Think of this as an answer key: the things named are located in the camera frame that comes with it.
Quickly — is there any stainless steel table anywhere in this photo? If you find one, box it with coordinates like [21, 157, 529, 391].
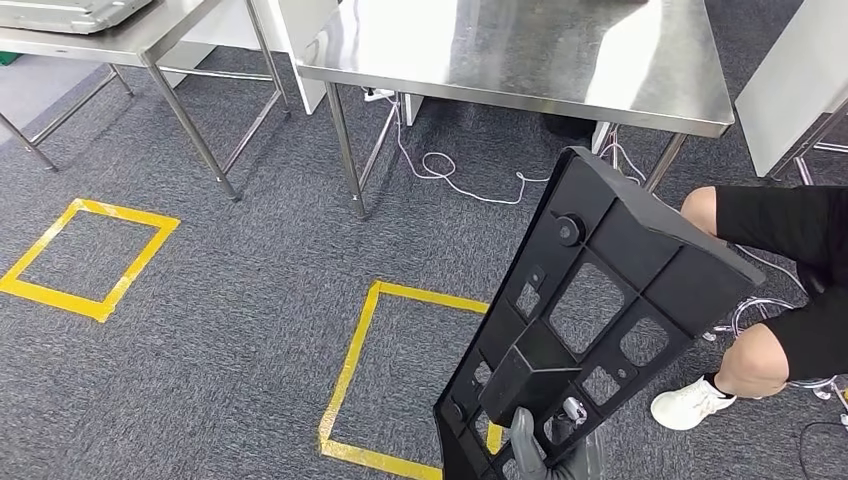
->
[0, 0, 293, 203]

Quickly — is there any white panel table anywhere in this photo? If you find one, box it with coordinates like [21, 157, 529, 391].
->
[733, 0, 848, 187]

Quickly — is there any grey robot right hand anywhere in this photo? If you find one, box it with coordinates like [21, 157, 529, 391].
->
[508, 396, 607, 480]

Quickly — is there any stainless steel workbench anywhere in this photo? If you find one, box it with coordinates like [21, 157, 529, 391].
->
[294, 0, 737, 221]

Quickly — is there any grey metal tray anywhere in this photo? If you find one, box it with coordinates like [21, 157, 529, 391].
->
[0, 0, 155, 36]

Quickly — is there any yellow floor tape square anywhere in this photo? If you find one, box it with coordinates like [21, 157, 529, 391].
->
[0, 197, 181, 325]

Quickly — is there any chrome base stool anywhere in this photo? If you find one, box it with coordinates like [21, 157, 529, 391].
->
[702, 296, 848, 415]

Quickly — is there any black plastic plate bracket part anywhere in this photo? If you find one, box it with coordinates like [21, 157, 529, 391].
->
[433, 146, 768, 480]

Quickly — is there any person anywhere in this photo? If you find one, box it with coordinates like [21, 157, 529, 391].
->
[651, 185, 848, 433]

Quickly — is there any white floor cable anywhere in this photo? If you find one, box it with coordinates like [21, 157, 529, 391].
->
[394, 95, 647, 207]

